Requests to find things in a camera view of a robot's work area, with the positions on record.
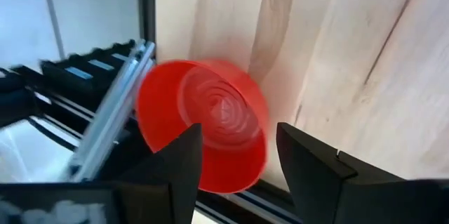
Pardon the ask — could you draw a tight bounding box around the red mini plastic bowl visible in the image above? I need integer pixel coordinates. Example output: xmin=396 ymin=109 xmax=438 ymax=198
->
xmin=135 ymin=58 xmax=270 ymax=195

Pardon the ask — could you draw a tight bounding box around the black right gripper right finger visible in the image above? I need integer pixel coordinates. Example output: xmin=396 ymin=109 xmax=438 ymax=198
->
xmin=276 ymin=121 xmax=449 ymax=224

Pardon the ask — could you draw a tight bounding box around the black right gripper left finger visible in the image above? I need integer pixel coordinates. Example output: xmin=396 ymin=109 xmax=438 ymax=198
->
xmin=0 ymin=122 xmax=203 ymax=224

